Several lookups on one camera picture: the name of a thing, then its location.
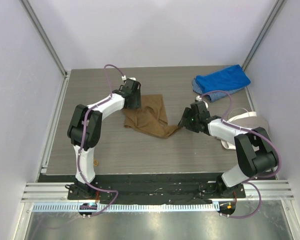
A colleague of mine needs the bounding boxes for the blue folded cloth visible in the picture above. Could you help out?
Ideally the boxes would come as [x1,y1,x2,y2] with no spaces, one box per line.
[194,64,251,93]

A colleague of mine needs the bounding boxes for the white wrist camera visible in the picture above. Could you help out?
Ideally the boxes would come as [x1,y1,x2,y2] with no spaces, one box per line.
[121,75,136,82]
[195,95,209,108]

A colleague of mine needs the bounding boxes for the right aluminium frame post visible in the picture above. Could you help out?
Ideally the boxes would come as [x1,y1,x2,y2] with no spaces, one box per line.
[241,0,287,72]

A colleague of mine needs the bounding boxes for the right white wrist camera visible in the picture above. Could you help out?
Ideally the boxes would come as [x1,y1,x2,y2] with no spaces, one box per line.
[195,95,209,108]

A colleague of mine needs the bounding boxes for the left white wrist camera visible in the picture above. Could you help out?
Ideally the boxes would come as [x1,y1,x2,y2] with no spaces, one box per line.
[121,75,136,82]

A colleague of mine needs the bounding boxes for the aluminium frame post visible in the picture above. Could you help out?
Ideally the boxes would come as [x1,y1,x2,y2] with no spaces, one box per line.
[241,0,287,72]
[19,0,68,77]

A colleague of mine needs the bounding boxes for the slotted white cable duct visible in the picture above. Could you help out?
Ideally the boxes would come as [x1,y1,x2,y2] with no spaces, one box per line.
[32,201,220,213]

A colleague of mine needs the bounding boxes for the brown cloth napkin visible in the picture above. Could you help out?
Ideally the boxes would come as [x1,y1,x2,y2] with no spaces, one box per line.
[122,94,180,139]

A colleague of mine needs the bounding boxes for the left aluminium frame post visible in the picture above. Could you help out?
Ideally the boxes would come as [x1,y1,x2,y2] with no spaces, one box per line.
[19,0,68,77]

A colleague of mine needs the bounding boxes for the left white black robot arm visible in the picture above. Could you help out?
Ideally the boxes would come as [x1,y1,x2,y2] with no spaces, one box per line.
[65,77,141,200]

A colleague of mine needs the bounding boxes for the front aluminium rail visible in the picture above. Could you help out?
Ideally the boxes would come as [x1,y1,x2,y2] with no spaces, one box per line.
[21,179,295,202]

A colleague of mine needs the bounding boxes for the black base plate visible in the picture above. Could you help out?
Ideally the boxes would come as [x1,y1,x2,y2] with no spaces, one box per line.
[36,172,277,205]

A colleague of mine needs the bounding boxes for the blue white checkered cloth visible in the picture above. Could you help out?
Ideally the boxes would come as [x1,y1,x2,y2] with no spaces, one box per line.
[192,79,243,102]

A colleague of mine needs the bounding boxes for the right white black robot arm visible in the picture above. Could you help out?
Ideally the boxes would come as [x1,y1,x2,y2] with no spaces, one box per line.
[178,101,280,198]

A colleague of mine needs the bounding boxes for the grey white cap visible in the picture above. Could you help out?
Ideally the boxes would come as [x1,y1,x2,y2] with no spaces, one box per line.
[216,107,270,151]

